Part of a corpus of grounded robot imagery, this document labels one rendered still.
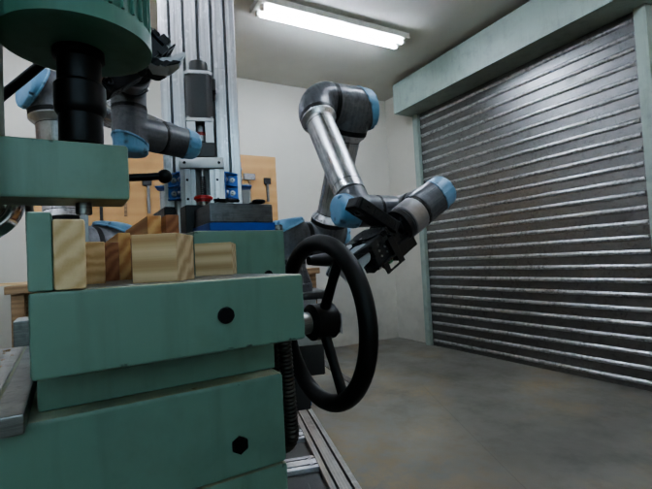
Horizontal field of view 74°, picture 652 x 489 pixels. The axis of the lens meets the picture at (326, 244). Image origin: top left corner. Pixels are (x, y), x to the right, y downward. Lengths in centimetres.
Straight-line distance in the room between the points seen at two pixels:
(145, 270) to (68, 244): 7
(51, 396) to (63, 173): 27
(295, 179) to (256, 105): 80
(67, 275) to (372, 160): 469
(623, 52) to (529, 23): 64
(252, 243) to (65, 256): 33
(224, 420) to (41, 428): 15
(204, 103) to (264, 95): 308
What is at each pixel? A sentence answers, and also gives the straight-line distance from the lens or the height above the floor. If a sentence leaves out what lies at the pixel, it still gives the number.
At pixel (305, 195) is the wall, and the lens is 444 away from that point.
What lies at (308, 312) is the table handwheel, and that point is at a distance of 71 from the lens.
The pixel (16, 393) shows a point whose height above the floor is 82.
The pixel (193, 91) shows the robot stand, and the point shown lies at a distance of 150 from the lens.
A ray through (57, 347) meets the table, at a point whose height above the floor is 86.
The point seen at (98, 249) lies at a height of 93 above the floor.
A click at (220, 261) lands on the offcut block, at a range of 52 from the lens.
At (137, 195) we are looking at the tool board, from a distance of 398.
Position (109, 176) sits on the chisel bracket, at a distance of 60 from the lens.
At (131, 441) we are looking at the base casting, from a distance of 43.
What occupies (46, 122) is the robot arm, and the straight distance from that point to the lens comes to 137.
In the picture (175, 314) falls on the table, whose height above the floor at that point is 87.
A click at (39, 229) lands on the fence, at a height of 94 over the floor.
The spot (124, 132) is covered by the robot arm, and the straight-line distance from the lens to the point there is 106.
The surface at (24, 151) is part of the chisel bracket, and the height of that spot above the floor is 105.
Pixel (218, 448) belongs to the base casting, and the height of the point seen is 74.
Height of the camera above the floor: 91
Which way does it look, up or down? 2 degrees up
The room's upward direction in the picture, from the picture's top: 3 degrees counter-clockwise
